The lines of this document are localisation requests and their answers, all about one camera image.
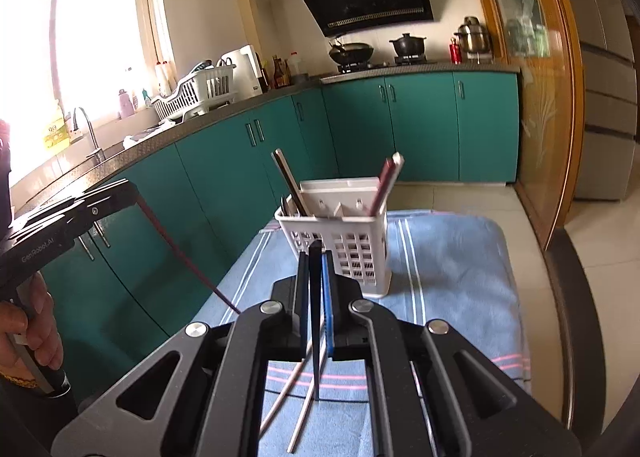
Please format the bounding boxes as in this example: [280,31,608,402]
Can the grey kitchen countertop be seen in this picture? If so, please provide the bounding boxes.
[10,61,521,218]

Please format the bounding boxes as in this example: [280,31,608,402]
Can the black chopstick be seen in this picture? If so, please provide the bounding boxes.
[271,151,303,217]

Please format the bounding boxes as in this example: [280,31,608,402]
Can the gold bracelet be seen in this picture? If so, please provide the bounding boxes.
[0,371,38,390]

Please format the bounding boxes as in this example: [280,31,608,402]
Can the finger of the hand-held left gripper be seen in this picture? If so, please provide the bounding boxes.
[12,184,140,246]
[30,180,132,218]

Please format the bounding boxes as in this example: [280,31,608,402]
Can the person's left hand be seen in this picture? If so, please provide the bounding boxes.
[0,284,65,374]

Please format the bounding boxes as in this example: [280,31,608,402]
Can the white plastic jug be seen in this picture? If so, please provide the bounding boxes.
[289,51,308,83]

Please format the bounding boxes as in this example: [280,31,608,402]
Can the white bottle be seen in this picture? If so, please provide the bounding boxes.
[154,60,173,95]

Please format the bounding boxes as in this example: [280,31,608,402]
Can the wooden glass door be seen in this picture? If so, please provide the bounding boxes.
[465,0,586,248]

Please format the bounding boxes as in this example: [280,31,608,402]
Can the silver refrigerator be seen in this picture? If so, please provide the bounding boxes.
[545,0,640,203]

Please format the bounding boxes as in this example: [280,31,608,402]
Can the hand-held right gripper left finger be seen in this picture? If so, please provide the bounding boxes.
[50,256,311,457]

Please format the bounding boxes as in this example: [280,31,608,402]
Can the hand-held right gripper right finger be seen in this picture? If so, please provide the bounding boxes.
[321,250,582,457]

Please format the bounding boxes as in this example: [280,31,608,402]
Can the blue striped towel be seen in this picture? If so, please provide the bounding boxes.
[145,210,531,457]

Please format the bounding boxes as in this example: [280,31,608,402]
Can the teal lower kitchen cabinets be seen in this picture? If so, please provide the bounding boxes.
[10,71,521,338]

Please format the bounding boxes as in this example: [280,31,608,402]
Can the white kitchen appliance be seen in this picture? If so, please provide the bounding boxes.
[220,44,264,99]

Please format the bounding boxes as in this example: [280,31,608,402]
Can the metal faucet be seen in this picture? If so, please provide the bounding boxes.
[72,107,107,163]

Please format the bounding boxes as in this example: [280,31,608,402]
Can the white plastic utensil basket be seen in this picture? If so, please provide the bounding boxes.
[274,177,390,300]

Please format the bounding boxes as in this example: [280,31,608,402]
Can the dark red chopstick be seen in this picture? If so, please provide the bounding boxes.
[367,157,393,217]
[134,194,243,316]

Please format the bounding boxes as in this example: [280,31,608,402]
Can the black wok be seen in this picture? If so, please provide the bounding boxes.
[327,37,375,65]

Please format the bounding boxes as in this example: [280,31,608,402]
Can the gas stove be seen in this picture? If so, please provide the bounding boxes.
[336,57,436,74]

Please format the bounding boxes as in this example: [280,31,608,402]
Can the black clay pot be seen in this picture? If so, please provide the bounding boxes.
[389,33,428,58]

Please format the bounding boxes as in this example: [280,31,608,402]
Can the yellow package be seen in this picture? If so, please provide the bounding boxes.
[42,102,71,150]

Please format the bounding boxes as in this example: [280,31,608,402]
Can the white chopstick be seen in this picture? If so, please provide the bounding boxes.
[276,149,310,216]
[259,344,315,437]
[286,349,331,454]
[372,152,405,215]

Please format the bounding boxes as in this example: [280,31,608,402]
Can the kitchen window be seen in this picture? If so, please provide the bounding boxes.
[0,0,173,178]

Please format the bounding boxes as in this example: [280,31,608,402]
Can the stainless steel pot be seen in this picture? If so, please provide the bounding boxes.
[454,16,493,60]

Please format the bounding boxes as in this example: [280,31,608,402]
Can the white dish rack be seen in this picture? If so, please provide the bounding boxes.
[151,62,240,120]

